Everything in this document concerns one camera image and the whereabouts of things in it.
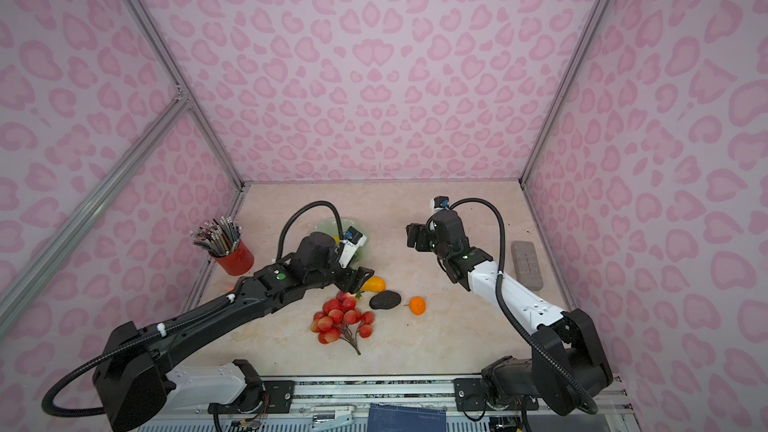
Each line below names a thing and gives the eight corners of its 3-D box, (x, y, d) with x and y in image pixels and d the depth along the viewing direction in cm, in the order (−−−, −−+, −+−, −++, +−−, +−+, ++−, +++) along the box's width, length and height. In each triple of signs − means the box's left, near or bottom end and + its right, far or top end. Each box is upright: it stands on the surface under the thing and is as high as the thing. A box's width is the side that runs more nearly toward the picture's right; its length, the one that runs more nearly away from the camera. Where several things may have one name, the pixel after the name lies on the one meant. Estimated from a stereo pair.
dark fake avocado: (370, 309, 89) (369, 304, 86) (371, 295, 92) (370, 290, 89) (400, 309, 89) (400, 304, 86) (400, 295, 92) (400, 290, 89)
